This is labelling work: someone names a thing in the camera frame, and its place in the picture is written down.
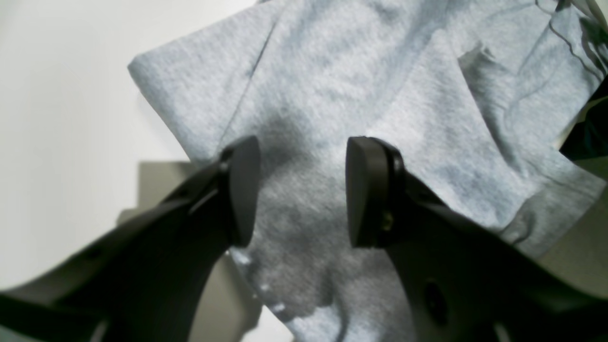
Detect grey T-shirt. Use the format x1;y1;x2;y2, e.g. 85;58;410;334
128;0;607;342

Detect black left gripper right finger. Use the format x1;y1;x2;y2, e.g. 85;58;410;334
345;136;608;342

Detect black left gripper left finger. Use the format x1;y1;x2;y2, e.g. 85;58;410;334
0;136;261;342

